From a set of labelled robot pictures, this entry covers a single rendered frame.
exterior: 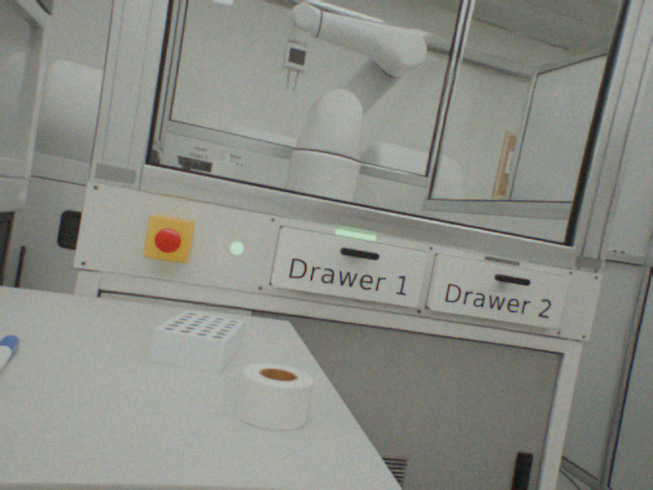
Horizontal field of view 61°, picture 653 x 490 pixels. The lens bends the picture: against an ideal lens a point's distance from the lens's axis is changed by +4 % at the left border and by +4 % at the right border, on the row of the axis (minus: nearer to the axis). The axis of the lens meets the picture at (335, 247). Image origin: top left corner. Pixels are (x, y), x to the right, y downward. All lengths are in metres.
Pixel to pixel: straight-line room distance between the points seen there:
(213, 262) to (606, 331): 2.15
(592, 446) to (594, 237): 1.74
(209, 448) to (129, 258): 0.57
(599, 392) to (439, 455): 1.70
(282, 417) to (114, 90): 0.66
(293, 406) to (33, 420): 0.21
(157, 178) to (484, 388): 0.77
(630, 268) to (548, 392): 1.54
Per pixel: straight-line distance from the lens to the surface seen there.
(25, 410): 0.53
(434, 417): 1.18
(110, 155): 0.99
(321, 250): 0.99
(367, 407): 1.12
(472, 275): 1.10
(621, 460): 2.79
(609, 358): 2.80
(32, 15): 1.88
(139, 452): 0.46
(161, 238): 0.91
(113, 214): 0.99
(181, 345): 0.65
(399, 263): 1.03
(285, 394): 0.51
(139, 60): 1.00
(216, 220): 0.98
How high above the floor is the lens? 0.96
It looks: 3 degrees down
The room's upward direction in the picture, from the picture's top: 11 degrees clockwise
